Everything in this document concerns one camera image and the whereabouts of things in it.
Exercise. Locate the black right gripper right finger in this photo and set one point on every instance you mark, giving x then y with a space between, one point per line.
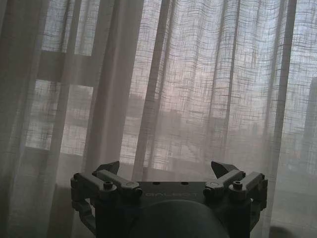
230 179

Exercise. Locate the sheer white curtain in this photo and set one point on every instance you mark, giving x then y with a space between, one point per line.
188 81

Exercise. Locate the dark window frame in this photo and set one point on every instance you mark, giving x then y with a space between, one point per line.
57 67

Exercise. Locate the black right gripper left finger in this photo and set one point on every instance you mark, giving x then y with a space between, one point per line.
116 180

